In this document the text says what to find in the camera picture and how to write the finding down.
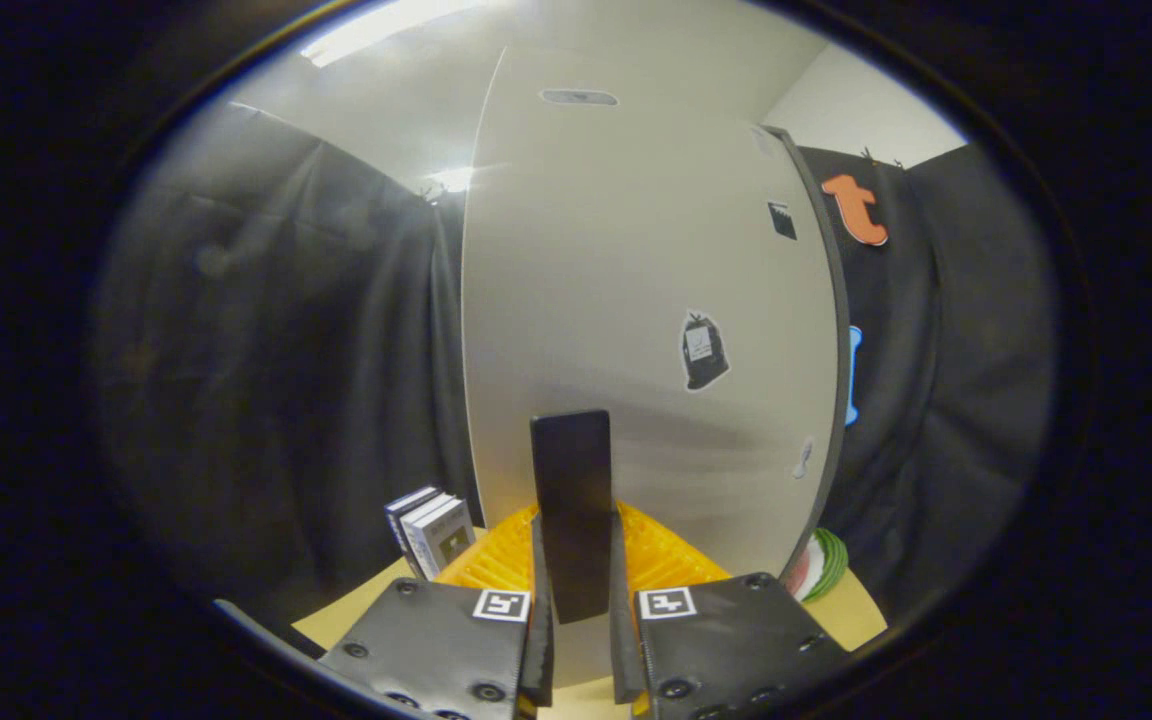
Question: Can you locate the blue spine book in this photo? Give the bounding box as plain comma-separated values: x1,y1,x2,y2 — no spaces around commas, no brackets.
384,486,437,576

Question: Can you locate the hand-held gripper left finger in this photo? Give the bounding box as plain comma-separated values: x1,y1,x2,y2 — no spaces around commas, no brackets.
321,505,555,720

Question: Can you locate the white cover book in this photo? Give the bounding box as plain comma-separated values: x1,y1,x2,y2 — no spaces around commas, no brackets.
406,495,477,579

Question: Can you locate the grey shoe cabinet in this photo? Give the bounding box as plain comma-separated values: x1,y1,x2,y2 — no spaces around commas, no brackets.
761,125,854,586

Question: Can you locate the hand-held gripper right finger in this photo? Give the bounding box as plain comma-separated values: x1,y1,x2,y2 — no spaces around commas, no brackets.
608,500,849,720

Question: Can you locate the black backdrop cloth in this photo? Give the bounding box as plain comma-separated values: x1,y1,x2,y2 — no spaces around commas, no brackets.
96,100,1052,641

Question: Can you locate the cream shoe cabinet door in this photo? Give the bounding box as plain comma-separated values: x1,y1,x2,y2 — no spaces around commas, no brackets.
461,45,842,691

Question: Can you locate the watermelon pattern roll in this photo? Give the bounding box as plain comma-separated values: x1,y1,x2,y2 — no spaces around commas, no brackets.
786,528,849,604

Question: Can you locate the black door handle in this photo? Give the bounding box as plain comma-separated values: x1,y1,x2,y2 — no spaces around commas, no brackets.
530,409,614,625

